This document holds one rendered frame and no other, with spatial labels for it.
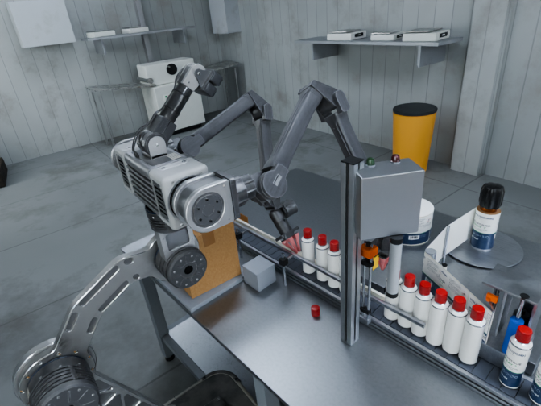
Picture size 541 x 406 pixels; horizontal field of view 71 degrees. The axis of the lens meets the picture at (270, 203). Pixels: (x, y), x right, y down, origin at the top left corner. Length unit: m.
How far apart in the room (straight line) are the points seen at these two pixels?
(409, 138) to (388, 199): 3.44
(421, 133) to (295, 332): 3.36
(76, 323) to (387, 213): 1.00
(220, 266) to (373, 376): 0.72
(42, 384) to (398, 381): 1.06
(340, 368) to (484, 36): 3.72
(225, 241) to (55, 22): 5.63
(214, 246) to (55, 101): 5.87
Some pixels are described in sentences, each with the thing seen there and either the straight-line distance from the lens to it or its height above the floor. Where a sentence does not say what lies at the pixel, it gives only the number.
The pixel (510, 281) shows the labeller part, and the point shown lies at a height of 1.14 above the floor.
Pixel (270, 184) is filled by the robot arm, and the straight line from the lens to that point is 1.01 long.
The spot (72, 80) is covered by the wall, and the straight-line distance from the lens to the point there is 7.19.
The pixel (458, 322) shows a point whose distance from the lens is 1.28.
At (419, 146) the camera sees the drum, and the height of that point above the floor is 0.36.
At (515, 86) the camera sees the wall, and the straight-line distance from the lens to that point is 4.52.
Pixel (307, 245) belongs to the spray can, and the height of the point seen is 1.03.
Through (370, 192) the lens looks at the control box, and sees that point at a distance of 1.01.
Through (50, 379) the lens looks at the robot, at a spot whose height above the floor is 0.97.
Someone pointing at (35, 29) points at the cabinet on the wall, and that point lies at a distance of 6.77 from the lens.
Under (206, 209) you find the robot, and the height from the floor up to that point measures 1.45.
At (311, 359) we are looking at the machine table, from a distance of 1.36.
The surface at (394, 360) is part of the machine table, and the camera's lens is 1.38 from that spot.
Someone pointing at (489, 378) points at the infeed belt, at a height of 0.88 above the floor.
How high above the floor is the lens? 1.88
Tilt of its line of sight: 28 degrees down
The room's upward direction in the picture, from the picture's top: 6 degrees counter-clockwise
